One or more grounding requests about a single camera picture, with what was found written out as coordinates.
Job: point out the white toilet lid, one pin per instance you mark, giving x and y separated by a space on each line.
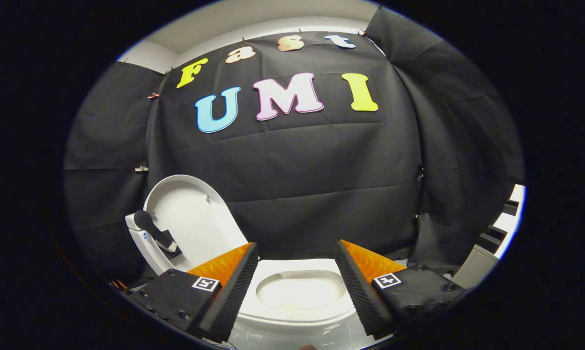
195 218

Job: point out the white toilet bowl with seat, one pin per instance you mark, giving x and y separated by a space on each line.
297 313

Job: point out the grey cabinet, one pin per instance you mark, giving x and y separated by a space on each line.
474 267

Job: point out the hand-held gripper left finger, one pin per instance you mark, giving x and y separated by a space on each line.
232 296

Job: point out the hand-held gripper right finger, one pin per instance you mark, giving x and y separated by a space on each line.
358 294

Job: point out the black stepped rack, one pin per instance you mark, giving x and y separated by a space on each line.
494 238

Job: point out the white toilet tank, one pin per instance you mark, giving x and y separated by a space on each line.
151 258

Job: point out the copper-coloured cloth clip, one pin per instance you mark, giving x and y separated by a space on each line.
152 96

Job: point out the black backdrop cloth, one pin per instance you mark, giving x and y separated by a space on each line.
297 170

